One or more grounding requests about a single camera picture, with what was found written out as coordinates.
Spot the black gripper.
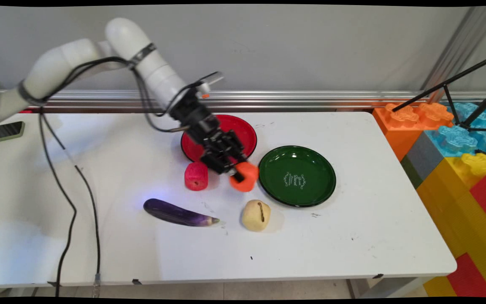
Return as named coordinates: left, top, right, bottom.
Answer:
left=170, top=90, right=248, bottom=175

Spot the orange toy fruit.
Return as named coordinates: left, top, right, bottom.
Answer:
left=229, top=162, right=259, bottom=193

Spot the red round plate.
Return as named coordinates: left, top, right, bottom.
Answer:
left=181, top=114, right=257, bottom=163

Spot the red toy apple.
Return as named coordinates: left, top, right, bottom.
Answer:
left=184, top=162, right=209, bottom=191

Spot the pale yellow toy apple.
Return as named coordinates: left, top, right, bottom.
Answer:
left=241, top=199, right=271, bottom=232

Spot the green round plate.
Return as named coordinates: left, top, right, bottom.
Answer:
left=259, top=145, right=337, bottom=208

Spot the purple toy eggplant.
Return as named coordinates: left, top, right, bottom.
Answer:
left=143, top=198, right=220, bottom=227

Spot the orange giant building block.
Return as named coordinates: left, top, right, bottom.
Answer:
left=372, top=102, right=455, bottom=162

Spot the grey giant building block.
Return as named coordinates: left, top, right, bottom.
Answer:
left=401, top=131, right=447, bottom=189

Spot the smartphone in green case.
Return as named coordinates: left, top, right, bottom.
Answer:
left=0, top=121, right=25, bottom=145

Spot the yellow giant building block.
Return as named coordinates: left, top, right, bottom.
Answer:
left=416, top=152, right=486, bottom=298

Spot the translucent blue giant building block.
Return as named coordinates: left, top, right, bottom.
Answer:
left=424, top=102, right=486, bottom=157

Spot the black tripod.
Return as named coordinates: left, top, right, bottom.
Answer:
left=392, top=52, right=486, bottom=132

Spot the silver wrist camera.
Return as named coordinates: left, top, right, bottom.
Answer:
left=196, top=71, right=225, bottom=99

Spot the aluminium rail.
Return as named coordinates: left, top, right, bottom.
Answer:
left=0, top=90, right=486, bottom=112

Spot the thin black USB cable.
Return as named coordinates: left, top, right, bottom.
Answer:
left=41, top=113, right=101, bottom=298

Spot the thick black hanging cable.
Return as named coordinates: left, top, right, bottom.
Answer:
left=38, top=57, right=142, bottom=297

